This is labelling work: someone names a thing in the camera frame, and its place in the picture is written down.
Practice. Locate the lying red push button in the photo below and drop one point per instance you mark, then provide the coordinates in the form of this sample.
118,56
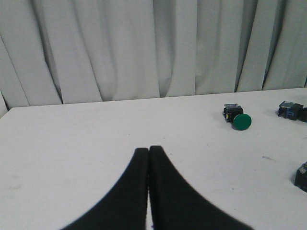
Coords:
301,177

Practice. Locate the left green push button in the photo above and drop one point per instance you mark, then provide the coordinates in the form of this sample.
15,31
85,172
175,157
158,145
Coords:
234,114

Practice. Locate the white pleated curtain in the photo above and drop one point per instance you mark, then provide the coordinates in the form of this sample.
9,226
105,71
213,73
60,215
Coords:
79,51

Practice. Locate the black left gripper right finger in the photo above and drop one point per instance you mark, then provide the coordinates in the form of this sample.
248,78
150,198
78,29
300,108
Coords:
176,205

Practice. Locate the green push button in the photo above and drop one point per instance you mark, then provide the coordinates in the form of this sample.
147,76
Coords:
234,114
292,111

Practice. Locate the right green push button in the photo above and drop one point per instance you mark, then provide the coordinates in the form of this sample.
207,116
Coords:
292,111

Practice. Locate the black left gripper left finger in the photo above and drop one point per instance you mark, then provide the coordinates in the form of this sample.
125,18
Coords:
124,207

